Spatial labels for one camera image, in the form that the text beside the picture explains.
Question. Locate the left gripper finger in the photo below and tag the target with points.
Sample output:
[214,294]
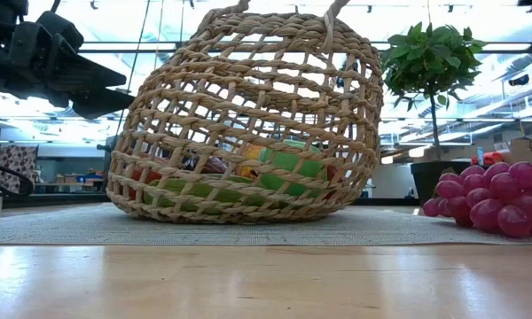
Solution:
[102,103]
[84,71]

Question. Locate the long green cucumber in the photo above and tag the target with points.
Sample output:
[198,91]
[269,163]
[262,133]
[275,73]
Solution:
[199,190]

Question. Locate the orange red peach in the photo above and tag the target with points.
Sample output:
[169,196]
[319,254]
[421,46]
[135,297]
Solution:
[250,153]

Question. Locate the woven wicker basket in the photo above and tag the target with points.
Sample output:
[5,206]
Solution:
[266,26]

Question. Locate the green apple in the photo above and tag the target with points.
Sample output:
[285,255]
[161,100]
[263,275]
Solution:
[288,161]

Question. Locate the purple grape bunch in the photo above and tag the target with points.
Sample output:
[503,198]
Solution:
[492,208]

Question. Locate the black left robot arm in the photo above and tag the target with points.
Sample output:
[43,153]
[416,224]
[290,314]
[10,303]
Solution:
[4,6]

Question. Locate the black round knob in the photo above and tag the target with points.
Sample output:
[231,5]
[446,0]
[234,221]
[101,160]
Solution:
[103,147]

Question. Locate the shelf items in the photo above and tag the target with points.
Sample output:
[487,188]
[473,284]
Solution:
[71,179]

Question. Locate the brown patterned box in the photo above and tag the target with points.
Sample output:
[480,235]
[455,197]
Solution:
[13,164]

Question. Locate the black curved bar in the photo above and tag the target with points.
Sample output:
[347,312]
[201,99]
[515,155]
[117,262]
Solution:
[26,187]

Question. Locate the grey woven placemat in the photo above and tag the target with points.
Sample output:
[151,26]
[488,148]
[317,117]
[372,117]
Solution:
[337,232]

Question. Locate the green leafy plant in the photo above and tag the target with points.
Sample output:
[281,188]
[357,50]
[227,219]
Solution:
[430,57]

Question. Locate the black plant pot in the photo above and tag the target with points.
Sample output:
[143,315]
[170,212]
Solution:
[425,181]

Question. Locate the red orange object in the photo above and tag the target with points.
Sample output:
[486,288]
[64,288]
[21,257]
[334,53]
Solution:
[492,158]

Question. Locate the black hanging device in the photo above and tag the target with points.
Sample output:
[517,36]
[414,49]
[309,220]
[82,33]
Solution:
[519,80]

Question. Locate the cardboard boxes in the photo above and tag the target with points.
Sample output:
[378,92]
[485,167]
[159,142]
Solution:
[525,150]

